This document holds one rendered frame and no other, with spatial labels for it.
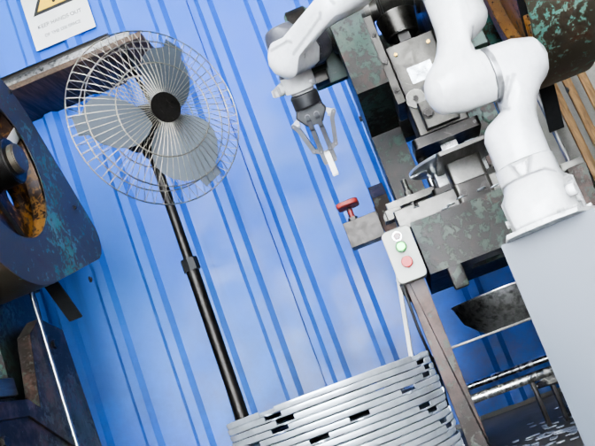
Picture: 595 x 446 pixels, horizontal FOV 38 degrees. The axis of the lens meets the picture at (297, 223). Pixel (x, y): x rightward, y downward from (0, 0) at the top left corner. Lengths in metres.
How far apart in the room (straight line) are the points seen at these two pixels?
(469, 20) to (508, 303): 0.87
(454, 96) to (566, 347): 0.52
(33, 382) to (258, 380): 1.06
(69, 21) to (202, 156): 1.59
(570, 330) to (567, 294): 0.07
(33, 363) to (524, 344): 1.89
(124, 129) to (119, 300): 1.36
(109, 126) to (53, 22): 1.60
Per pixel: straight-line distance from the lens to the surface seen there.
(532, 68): 1.78
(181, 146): 2.79
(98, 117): 2.73
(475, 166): 2.38
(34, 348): 3.09
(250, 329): 3.70
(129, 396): 3.85
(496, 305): 2.36
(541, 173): 1.68
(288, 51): 2.13
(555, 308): 1.65
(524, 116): 1.73
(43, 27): 4.26
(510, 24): 2.97
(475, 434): 2.21
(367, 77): 2.50
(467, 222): 2.29
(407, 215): 2.38
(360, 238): 2.27
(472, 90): 1.74
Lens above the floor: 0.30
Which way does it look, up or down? 11 degrees up
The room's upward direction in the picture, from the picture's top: 20 degrees counter-clockwise
